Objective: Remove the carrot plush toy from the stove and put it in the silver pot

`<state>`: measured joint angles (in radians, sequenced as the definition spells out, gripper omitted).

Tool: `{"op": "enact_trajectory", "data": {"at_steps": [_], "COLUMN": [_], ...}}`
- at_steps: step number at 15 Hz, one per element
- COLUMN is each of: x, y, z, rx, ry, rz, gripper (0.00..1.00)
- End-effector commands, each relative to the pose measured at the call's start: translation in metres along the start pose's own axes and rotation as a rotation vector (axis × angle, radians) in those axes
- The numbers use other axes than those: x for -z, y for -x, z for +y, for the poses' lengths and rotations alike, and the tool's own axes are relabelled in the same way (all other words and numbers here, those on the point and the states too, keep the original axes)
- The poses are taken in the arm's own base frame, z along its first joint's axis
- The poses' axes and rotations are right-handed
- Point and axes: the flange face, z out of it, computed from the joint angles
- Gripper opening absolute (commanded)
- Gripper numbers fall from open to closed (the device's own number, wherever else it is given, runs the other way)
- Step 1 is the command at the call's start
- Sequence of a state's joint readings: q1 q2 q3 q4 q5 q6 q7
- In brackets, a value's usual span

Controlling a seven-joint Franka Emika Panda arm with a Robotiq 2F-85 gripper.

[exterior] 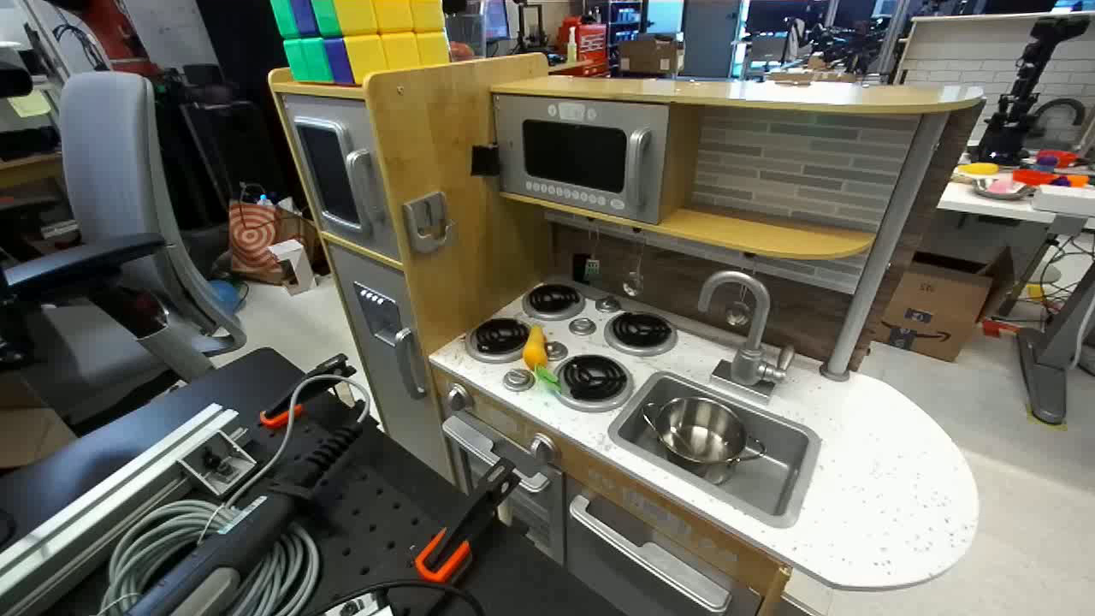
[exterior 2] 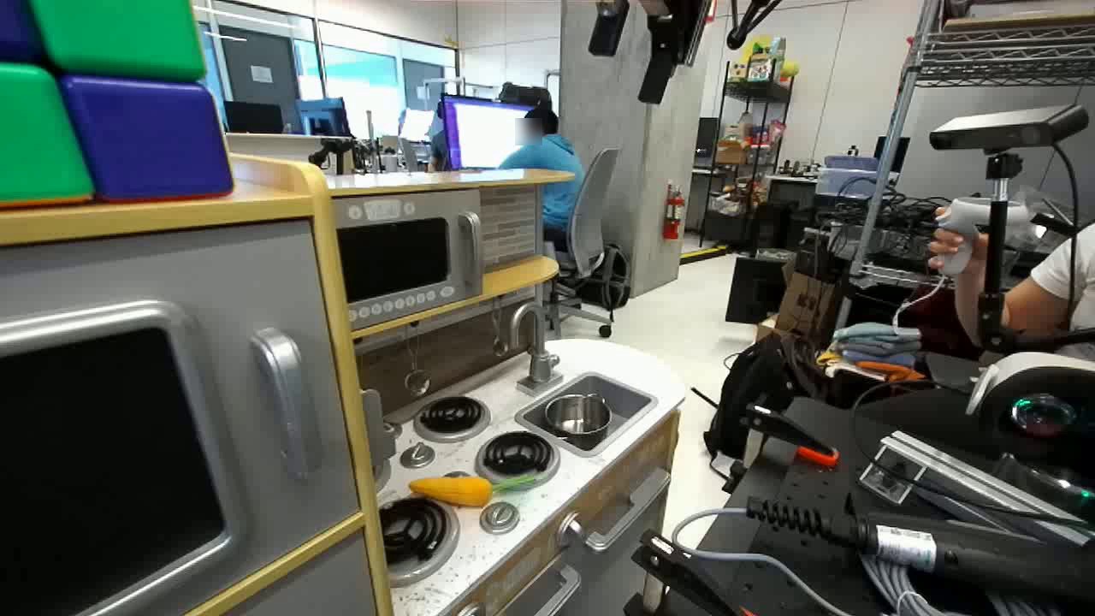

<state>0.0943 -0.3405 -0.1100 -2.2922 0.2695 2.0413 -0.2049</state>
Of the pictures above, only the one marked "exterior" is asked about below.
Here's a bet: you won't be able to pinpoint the small black box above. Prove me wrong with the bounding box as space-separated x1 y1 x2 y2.
470 139 503 182

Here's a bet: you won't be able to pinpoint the brown cardboard box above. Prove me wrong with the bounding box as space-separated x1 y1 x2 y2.
877 253 1011 365

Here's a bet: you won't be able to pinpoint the yellow carrot plush toy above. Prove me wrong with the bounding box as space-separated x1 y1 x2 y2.
519 324 569 397

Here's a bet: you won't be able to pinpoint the hanging toy utensil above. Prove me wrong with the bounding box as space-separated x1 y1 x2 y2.
620 242 648 302
577 225 607 287

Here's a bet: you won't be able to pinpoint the grey windowed cabinet door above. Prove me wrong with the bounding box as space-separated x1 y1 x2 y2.
280 96 405 261

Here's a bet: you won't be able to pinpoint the wooden toy play kitchen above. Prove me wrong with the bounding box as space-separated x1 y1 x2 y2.
264 48 985 616

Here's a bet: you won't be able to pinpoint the black round stove burner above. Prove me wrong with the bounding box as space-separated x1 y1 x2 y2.
550 353 636 413
464 314 532 365
603 309 682 359
519 276 587 324

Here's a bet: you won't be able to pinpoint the grey office chair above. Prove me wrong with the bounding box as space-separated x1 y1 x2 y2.
0 67 251 388

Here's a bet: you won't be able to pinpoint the grey plain cabinet door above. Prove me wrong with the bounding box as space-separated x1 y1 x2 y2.
324 242 458 482

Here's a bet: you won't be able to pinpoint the black clamp orange grip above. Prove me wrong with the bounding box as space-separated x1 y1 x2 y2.
409 460 523 590
254 353 360 436

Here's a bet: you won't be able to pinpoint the grey toy oven door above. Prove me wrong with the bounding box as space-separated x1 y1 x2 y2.
435 388 571 569

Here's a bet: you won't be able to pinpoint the white work table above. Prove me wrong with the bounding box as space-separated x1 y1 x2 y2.
933 166 1095 428

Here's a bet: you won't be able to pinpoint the red patterned shopping bag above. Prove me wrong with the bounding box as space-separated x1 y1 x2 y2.
222 199 311 287

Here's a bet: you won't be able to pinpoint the silver metal pot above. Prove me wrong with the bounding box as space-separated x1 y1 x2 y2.
641 393 765 474

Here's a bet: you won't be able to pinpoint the silver toy faucet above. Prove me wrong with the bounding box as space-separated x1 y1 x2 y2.
696 267 797 397

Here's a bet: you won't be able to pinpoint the large multicolour puzzle cube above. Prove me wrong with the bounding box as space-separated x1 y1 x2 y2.
268 0 456 90

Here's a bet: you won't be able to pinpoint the grey toy wall phone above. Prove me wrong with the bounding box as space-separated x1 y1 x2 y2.
400 187 451 258

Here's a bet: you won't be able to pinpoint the grey under-sink cabinet door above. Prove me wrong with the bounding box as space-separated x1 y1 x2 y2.
564 489 790 616

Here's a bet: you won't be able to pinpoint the white metal bracket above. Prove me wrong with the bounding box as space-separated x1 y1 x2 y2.
179 428 261 497

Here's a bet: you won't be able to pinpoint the grey toy microwave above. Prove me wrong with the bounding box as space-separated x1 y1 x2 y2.
489 93 673 225

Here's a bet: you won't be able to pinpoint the black background robot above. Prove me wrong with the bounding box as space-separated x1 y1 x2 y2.
968 11 1090 166

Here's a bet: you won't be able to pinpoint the grey toy sink basin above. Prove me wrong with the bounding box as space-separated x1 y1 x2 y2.
607 368 820 531

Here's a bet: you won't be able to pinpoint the grey coiled cables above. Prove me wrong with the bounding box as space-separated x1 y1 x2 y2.
94 497 324 616

